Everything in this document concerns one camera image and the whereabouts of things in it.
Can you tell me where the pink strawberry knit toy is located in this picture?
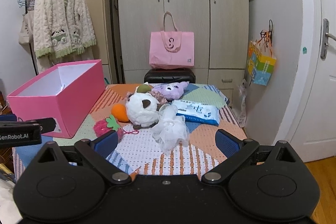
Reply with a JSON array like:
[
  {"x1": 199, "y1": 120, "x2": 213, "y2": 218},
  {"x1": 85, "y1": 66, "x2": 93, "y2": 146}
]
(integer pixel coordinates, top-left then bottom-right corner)
[{"x1": 93, "y1": 115, "x2": 139, "y2": 142}]

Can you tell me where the orange foam ball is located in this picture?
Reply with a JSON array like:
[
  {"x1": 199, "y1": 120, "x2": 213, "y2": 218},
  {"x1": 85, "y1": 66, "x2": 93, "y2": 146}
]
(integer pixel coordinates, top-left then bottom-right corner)
[{"x1": 111, "y1": 103, "x2": 129, "y2": 123}]

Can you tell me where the blue wet wipes pack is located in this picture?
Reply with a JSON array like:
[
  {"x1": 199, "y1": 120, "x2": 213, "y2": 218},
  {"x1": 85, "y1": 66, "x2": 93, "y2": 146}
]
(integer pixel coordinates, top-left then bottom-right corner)
[{"x1": 171, "y1": 100, "x2": 220, "y2": 126}]

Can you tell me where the white brown plush toy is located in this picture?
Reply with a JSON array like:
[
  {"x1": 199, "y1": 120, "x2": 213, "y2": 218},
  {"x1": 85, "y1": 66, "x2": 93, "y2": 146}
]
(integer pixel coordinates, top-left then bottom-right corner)
[{"x1": 125, "y1": 93, "x2": 162, "y2": 130}]

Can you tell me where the white mesh bath pouf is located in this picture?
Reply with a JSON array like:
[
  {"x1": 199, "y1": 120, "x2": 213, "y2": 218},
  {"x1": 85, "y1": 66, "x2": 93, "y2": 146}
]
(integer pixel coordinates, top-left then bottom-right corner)
[{"x1": 152, "y1": 104, "x2": 190, "y2": 155}]

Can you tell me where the green foam ball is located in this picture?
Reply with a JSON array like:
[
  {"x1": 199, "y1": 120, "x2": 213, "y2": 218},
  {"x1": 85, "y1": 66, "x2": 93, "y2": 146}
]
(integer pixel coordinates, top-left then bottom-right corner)
[{"x1": 136, "y1": 84, "x2": 153, "y2": 93}]

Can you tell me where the pink floral cloth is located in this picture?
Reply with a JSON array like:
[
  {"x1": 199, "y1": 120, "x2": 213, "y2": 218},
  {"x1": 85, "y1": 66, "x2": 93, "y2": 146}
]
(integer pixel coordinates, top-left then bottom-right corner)
[{"x1": 125, "y1": 90, "x2": 168, "y2": 105}]

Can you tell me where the purple plush toy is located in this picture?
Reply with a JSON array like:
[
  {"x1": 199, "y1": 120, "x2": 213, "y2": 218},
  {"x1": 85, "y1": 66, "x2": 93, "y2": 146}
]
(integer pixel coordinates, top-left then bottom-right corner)
[{"x1": 152, "y1": 81, "x2": 189, "y2": 101}]

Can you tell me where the pink cardboard box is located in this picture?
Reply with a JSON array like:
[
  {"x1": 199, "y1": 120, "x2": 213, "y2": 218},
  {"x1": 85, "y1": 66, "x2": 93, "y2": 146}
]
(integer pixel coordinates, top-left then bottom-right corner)
[{"x1": 7, "y1": 60, "x2": 105, "y2": 139}]

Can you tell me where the colourful patchwork table cover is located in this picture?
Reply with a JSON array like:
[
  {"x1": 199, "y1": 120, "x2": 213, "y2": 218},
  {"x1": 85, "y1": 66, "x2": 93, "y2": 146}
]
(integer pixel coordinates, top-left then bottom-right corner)
[{"x1": 12, "y1": 82, "x2": 248, "y2": 180}]

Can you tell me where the white door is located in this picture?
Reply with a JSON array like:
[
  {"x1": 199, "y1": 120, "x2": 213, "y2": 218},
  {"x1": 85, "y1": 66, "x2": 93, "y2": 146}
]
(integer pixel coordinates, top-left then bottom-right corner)
[{"x1": 286, "y1": 0, "x2": 335, "y2": 162}]

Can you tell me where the beige canvas tote bag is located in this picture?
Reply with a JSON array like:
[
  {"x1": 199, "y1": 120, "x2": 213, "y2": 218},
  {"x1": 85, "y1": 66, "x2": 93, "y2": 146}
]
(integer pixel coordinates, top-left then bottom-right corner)
[{"x1": 18, "y1": 10, "x2": 34, "y2": 46}]

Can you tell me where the colourful gift bag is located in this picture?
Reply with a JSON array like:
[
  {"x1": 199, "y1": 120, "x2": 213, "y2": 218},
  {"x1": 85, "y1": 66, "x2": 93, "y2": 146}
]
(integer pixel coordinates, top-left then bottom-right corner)
[{"x1": 247, "y1": 19, "x2": 277, "y2": 86}]

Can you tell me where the cream knit cardigan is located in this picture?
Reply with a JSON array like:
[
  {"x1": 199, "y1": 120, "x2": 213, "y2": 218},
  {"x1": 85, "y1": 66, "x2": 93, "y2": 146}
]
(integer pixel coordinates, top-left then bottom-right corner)
[{"x1": 33, "y1": 0, "x2": 97, "y2": 73}]

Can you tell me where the black suitcase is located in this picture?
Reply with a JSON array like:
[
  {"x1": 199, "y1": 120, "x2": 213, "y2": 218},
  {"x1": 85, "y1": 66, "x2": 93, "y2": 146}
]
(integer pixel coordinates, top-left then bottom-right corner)
[{"x1": 144, "y1": 68, "x2": 196, "y2": 84}]

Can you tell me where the pink tote bag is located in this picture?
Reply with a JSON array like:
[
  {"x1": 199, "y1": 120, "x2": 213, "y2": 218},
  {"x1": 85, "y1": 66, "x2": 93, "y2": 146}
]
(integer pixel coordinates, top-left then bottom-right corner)
[{"x1": 149, "y1": 11, "x2": 195, "y2": 69}]

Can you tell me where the beige wardrobe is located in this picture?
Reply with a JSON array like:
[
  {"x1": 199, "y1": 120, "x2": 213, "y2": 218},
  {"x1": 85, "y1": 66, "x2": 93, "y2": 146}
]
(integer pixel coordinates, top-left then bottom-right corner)
[{"x1": 86, "y1": 0, "x2": 249, "y2": 100}]

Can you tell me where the silver door handle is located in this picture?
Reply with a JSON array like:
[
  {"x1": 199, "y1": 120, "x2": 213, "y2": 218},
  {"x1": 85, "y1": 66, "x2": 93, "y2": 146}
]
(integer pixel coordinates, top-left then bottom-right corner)
[{"x1": 320, "y1": 18, "x2": 335, "y2": 60}]

